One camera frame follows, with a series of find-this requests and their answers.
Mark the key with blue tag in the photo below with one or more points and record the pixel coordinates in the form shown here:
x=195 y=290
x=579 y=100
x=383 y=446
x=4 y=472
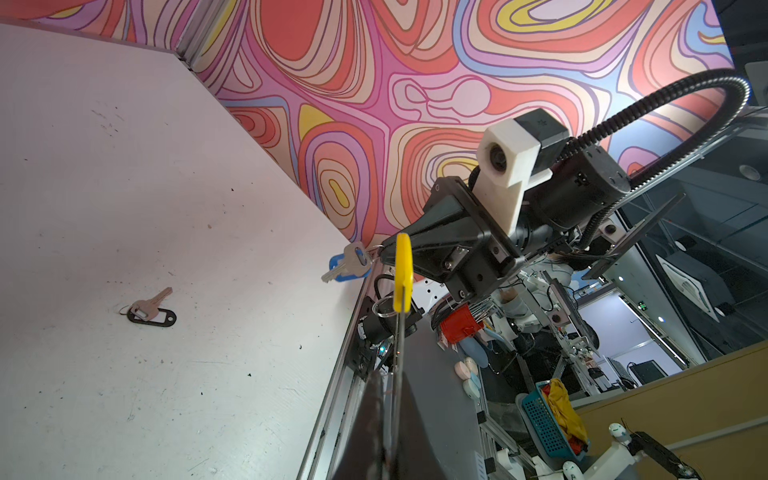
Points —
x=353 y=263

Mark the large keyring with yellow sleeve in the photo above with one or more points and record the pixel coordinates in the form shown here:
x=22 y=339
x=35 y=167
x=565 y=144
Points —
x=391 y=385

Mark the key with black tag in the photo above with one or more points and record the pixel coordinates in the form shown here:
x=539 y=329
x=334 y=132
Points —
x=150 y=312

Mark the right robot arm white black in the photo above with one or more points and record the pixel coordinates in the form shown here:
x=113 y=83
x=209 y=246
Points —
x=539 y=190

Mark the red object background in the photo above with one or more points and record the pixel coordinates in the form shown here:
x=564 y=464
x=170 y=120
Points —
x=459 y=325

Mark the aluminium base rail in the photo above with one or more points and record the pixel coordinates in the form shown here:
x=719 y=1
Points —
x=343 y=394

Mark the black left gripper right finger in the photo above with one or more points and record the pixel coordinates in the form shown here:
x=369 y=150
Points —
x=415 y=457

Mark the teal plastic basket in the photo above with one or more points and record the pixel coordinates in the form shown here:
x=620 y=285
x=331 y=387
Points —
x=549 y=438

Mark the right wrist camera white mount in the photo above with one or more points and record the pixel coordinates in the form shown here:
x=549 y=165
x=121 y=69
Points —
x=514 y=156

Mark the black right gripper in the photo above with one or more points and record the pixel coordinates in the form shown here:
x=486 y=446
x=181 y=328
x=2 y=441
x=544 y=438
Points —
x=456 y=243

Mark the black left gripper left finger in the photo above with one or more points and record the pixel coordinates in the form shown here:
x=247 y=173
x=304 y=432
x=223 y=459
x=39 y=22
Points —
x=366 y=453

